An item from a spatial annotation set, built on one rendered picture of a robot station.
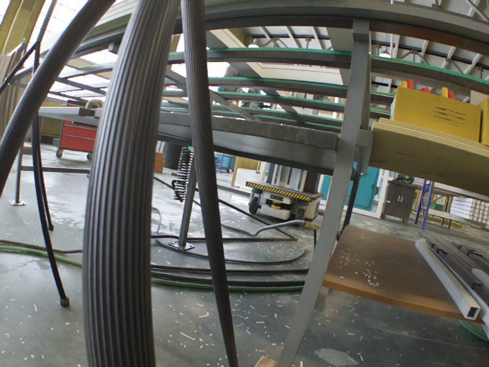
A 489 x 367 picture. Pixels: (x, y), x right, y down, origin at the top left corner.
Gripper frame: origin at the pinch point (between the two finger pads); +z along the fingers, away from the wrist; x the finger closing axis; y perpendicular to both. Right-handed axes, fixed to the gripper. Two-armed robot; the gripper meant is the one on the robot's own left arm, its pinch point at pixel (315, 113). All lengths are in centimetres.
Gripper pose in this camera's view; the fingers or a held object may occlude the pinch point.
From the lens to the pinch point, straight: 194.4
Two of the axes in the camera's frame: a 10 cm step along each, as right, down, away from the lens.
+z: -2.0, 9.8, 0.8
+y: 8.8, 2.2, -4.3
